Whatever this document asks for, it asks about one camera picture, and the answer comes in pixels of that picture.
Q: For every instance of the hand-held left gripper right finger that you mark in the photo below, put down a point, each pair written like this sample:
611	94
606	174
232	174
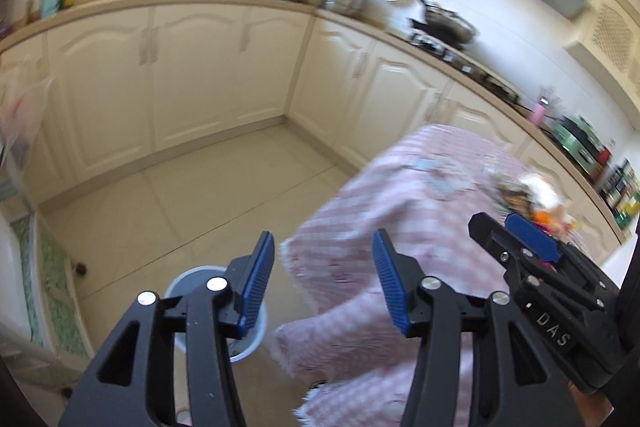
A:
390	287

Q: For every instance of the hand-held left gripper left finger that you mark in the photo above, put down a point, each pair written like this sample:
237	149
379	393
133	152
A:
256	277

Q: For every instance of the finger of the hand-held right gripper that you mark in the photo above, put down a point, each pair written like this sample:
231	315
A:
550	322
531	239

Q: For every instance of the orange snack wrapper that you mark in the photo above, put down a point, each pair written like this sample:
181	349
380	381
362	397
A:
547	218

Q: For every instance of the dark printed snack wrapper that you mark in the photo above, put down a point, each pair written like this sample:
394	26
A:
512	199

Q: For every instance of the white tissue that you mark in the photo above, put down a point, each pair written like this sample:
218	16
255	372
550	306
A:
540	189

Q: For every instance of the light blue waste bin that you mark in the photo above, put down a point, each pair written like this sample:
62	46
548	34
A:
197	276

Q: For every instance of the person's right forearm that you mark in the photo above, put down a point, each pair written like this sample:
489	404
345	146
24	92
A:
592	409

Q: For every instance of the pink checkered tablecloth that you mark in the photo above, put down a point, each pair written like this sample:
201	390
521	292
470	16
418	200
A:
425	207

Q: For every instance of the row of seasoning bottles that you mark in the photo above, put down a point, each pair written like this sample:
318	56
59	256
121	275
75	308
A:
622	194

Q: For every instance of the green storage boxes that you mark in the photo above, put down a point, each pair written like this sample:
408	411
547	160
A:
580	142

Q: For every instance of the pink cup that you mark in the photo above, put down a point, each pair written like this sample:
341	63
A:
540	109

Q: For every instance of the small black furniture wheel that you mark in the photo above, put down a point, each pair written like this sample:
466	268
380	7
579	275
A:
79	269

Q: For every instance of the black gas stove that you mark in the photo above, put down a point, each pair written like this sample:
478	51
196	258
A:
460	59

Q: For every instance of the cream base cabinet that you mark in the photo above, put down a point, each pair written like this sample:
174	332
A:
390	92
190	67

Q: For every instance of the green patterned mat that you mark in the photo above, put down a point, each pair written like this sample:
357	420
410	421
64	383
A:
55	287

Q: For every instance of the white metal storage cart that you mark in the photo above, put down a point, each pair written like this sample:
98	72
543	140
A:
20	267

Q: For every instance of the translucent plastic bag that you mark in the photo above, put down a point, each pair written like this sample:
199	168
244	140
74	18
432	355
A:
25	112

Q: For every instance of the cream lattice wall cabinet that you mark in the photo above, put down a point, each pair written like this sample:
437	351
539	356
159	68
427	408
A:
607	32

